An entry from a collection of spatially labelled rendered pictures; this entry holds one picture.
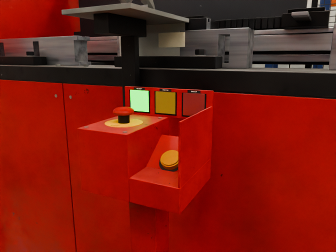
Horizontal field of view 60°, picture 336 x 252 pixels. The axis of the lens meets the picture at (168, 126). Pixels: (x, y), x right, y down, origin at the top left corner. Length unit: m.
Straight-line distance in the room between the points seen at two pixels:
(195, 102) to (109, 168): 0.21
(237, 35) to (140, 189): 0.44
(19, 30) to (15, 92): 0.55
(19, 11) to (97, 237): 1.07
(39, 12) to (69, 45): 0.63
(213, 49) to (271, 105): 0.24
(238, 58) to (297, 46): 0.28
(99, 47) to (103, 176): 0.84
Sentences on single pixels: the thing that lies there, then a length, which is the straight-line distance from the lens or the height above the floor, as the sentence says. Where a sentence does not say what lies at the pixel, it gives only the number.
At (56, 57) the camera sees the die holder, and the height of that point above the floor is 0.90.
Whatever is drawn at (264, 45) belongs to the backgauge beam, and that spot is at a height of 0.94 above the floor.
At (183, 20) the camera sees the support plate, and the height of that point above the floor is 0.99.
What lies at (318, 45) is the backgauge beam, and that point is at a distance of 0.98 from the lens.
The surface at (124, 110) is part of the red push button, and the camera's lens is 0.54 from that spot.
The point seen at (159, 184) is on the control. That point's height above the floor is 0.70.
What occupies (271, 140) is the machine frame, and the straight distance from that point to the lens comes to 0.63.
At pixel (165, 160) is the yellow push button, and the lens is 0.53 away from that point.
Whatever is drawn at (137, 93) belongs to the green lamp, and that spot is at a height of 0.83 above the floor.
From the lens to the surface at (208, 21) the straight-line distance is 0.82.
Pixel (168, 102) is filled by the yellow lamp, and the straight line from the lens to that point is 0.60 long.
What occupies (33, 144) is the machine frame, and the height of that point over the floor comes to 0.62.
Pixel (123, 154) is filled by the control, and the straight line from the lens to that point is 0.49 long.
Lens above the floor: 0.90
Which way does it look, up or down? 13 degrees down
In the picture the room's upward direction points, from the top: straight up
